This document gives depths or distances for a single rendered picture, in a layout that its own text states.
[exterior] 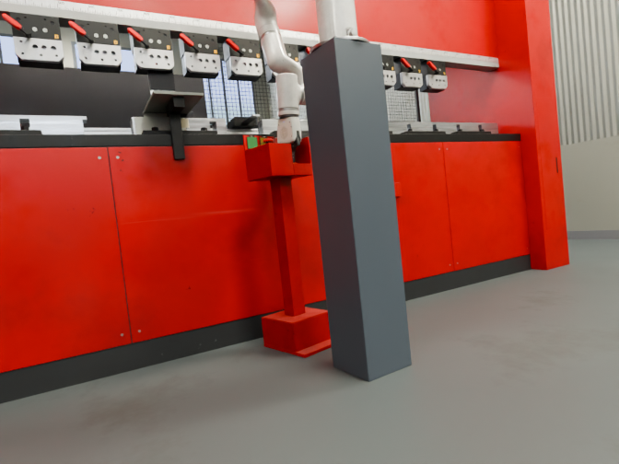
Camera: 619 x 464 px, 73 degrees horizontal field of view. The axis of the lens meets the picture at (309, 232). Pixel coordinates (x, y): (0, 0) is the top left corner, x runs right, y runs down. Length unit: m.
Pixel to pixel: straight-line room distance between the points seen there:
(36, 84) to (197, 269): 1.23
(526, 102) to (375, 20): 1.11
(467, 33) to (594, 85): 1.92
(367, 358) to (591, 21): 4.05
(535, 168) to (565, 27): 2.18
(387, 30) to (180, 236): 1.60
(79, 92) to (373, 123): 1.58
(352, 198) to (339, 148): 0.15
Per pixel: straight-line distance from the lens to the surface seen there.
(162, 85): 1.96
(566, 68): 4.83
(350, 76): 1.30
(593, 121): 4.66
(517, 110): 3.09
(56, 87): 2.45
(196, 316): 1.76
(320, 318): 1.65
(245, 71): 2.05
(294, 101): 1.68
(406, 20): 2.71
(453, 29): 2.96
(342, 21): 1.40
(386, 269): 1.30
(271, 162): 1.54
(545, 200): 3.02
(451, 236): 2.50
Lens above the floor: 0.51
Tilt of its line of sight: 2 degrees down
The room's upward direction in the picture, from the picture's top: 6 degrees counter-clockwise
